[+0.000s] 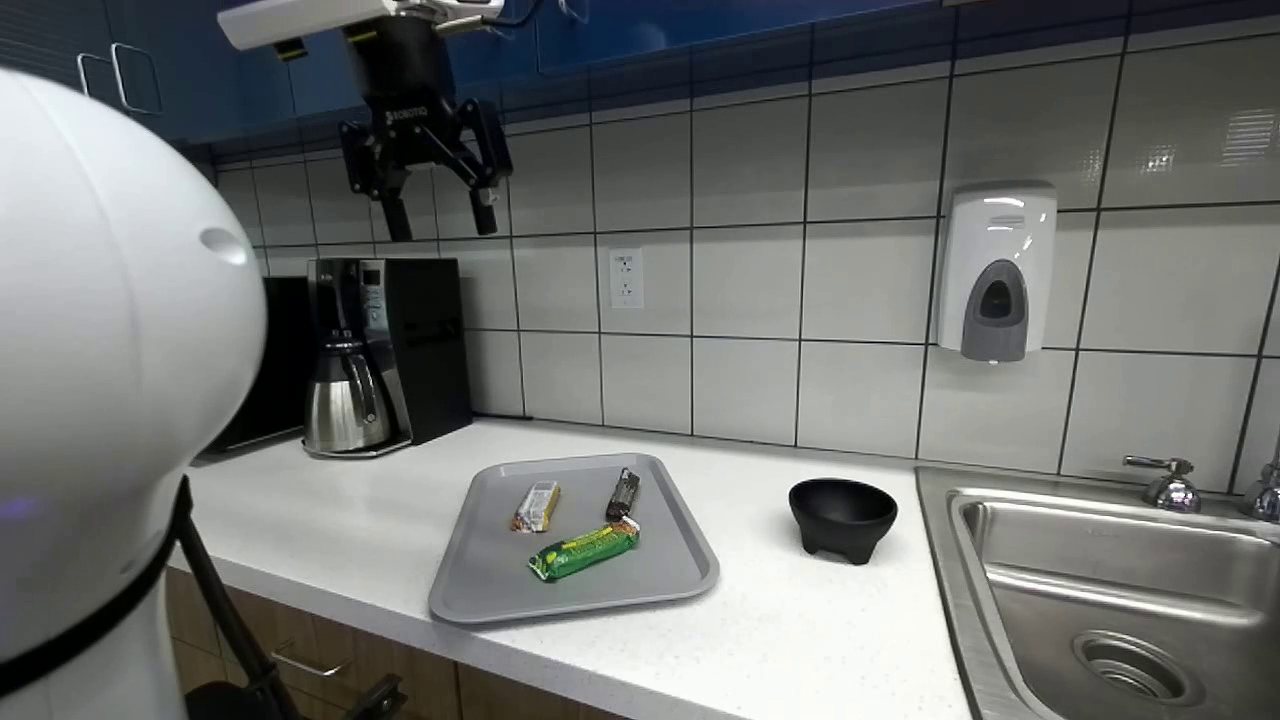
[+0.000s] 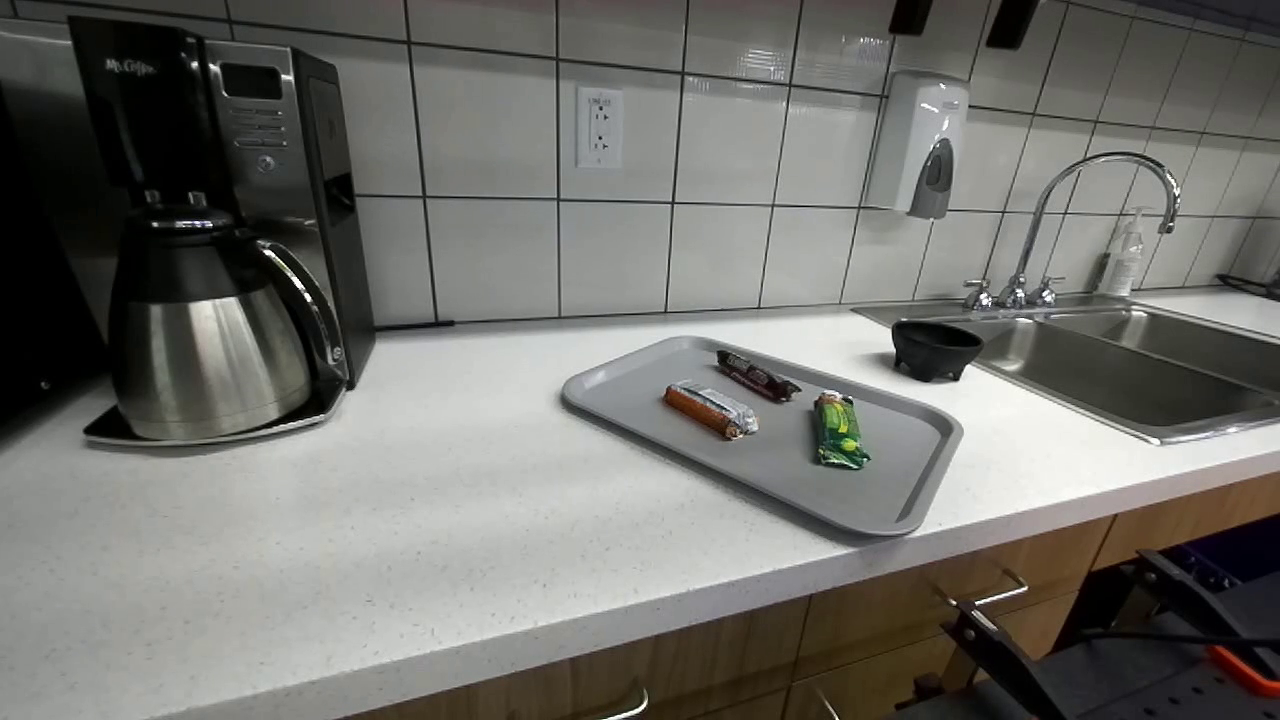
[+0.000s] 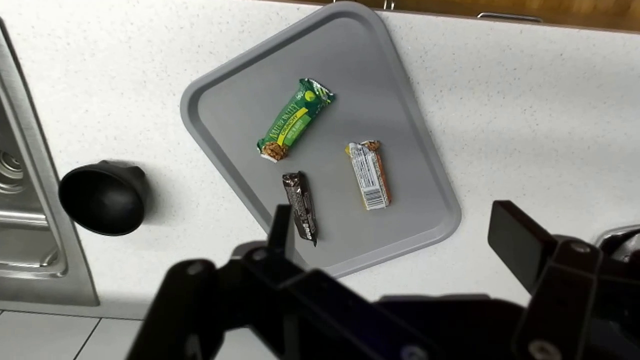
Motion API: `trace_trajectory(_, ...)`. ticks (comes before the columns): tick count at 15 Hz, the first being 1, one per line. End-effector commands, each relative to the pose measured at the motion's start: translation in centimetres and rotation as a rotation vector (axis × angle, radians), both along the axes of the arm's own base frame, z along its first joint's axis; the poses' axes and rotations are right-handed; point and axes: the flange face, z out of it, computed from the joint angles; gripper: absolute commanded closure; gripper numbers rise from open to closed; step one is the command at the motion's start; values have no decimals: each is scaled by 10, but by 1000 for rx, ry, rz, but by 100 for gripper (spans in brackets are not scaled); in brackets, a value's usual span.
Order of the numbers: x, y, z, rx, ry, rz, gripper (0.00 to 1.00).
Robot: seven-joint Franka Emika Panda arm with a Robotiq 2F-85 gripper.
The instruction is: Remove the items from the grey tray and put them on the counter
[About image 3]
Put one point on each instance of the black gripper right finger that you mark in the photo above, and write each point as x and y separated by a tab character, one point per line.
573	293

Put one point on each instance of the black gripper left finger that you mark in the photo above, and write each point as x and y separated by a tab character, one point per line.
267	313

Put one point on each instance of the stainless steel sink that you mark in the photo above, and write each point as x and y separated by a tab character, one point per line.
33	220

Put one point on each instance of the grey plastic tray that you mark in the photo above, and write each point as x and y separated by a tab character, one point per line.
393	92

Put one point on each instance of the black bowl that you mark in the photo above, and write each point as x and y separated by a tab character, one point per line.
103	200

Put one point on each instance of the wooden base cabinet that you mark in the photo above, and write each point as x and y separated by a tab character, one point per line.
573	12

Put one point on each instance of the small silver object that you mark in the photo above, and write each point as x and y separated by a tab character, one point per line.
371	176

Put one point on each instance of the green granola bar packet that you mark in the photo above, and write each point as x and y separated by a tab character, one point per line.
292	123

